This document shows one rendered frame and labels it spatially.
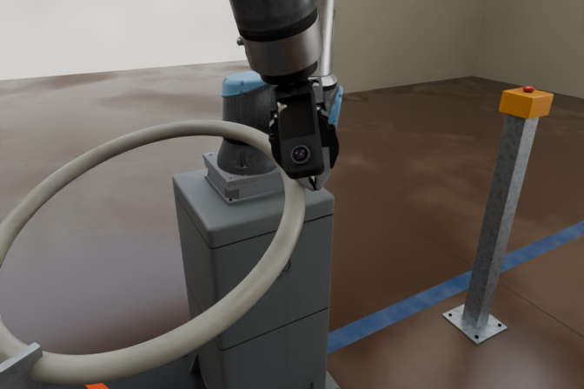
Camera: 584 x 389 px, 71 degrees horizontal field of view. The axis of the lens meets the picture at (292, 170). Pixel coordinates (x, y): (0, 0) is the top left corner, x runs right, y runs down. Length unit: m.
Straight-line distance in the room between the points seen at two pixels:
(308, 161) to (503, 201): 1.41
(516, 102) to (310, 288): 0.97
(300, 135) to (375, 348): 1.57
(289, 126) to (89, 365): 0.34
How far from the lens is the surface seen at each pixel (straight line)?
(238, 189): 1.19
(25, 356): 0.56
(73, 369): 0.54
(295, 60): 0.46
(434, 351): 2.02
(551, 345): 2.25
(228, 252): 1.15
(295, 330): 1.46
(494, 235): 1.88
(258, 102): 1.14
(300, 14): 0.44
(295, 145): 0.46
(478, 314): 2.11
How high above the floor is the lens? 1.42
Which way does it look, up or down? 24 degrees down
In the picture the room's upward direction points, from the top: straight up
